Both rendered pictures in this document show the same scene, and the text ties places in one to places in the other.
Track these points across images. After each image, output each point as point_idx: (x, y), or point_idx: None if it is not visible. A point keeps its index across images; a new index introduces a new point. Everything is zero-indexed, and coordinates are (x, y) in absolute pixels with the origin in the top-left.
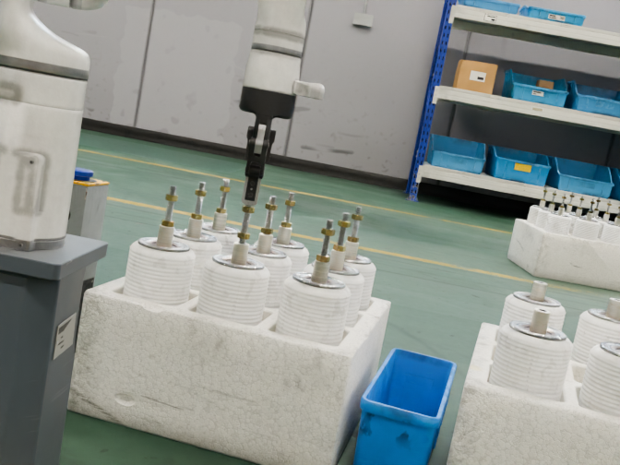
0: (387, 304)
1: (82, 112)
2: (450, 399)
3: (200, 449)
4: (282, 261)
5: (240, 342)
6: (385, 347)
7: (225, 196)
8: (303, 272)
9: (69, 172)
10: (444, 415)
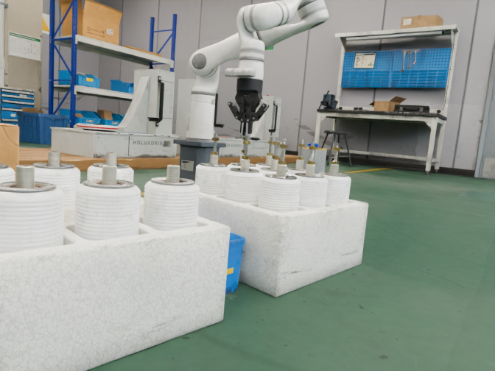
0: (274, 214)
1: (196, 102)
2: (269, 336)
3: None
4: (259, 170)
5: None
6: (451, 367)
7: (334, 153)
8: (225, 165)
9: (192, 119)
10: (232, 315)
